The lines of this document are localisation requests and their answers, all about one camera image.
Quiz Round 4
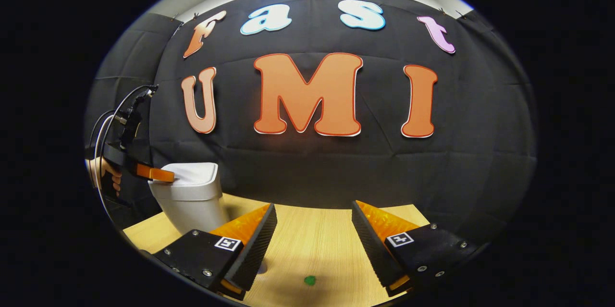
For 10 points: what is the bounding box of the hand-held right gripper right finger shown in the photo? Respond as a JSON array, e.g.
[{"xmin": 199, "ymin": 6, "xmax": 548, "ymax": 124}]
[{"xmin": 352, "ymin": 201, "xmax": 479, "ymax": 298}]

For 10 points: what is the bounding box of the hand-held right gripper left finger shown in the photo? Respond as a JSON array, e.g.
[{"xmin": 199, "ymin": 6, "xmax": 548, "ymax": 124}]
[{"xmin": 153, "ymin": 203, "xmax": 278, "ymax": 301}]

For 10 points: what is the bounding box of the white desktop garbage bin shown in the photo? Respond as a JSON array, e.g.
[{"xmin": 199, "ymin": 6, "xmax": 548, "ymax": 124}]
[{"xmin": 148, "ymin": 162, "xmax": 230, "ymax": 235}]

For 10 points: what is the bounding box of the wooden desktop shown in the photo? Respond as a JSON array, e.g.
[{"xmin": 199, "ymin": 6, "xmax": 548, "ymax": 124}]
[{"xmin": 123, "ymin": 193, "xmax": 431, "ymax": 307}]

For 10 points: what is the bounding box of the black backdrop cloth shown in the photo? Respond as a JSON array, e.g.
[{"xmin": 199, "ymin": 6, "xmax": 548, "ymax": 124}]
[{"xmin": 84, "ymin": 0, "xmax": 539, "ymax": 245}]

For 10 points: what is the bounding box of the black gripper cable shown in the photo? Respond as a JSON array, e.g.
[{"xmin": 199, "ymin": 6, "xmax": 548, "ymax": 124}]
[{"xmin": 89, "ymin": 85, "xmax": 159, "ymax": 223}]

